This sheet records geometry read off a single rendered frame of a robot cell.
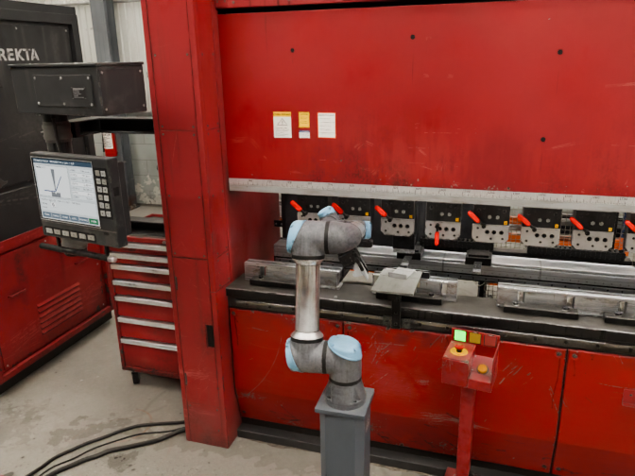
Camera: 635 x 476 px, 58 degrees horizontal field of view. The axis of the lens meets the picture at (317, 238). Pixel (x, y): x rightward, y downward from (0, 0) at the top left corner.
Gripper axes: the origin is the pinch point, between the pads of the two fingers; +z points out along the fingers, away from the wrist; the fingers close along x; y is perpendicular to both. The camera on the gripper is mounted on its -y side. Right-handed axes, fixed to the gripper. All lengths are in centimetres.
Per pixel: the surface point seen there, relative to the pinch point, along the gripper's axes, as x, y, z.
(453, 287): -5.2, -29.6, 25.9
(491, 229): -1, -56, 7
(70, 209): 19, 89, -90
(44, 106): 12, 76, -129
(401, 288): 9.7, -11.1, 8.9
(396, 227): -10.5, -20.1, -10.1
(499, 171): -2, -69, -14
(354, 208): -15.5, -7.3, -25.6
